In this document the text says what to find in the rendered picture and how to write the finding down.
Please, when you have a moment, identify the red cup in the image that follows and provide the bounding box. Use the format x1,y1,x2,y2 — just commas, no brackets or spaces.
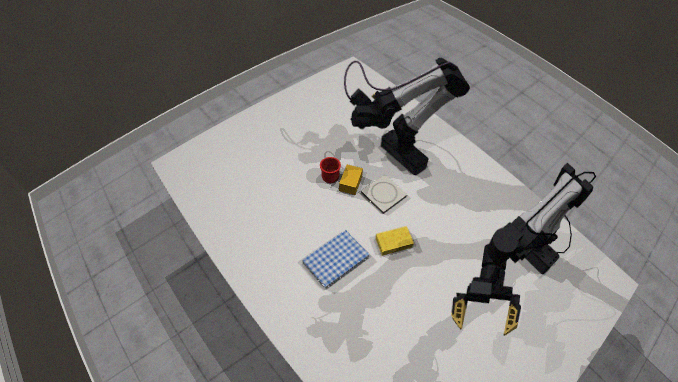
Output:
320,157,341,183

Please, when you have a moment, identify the blue and white checkered towel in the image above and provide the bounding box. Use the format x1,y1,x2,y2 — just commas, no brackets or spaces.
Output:
302,230,369,289

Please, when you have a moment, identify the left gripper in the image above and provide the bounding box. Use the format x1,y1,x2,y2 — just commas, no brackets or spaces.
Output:
451,266,521,336

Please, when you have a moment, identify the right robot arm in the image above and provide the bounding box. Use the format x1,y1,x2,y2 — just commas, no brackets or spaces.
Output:
349,58,470,169

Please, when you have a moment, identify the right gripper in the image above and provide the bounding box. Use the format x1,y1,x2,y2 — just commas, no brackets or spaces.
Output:
359,91,379,129

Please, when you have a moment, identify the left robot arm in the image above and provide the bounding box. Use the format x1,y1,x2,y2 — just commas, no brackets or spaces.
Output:
470,163,594,295

